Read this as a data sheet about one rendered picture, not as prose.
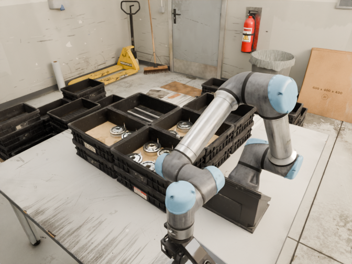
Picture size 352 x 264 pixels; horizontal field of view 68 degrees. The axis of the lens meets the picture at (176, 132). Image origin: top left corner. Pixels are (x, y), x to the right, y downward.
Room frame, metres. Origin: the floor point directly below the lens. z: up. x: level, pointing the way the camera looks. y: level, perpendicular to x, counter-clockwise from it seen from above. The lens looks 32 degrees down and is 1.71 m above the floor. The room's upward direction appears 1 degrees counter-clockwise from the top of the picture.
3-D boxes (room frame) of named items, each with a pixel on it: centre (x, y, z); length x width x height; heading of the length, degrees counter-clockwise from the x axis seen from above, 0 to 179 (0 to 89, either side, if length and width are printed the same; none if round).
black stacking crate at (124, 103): (1.56, 0.21, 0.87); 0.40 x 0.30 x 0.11; 50
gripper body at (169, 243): (0.47, 0.00, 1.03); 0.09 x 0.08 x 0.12; 45
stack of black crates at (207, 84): (3.02, -0.57, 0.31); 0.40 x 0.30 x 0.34; 53
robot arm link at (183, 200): (0.47, -0.01, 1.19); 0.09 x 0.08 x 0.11; 135
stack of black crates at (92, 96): (2.78, 1.04, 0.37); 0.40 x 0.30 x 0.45; 144
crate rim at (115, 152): (1.07, 0.10, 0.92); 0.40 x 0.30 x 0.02; 50
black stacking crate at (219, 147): (1.30, -0.10, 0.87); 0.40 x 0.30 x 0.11; 50
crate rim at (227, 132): (1.30, -0.10, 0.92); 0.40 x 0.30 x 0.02; 50
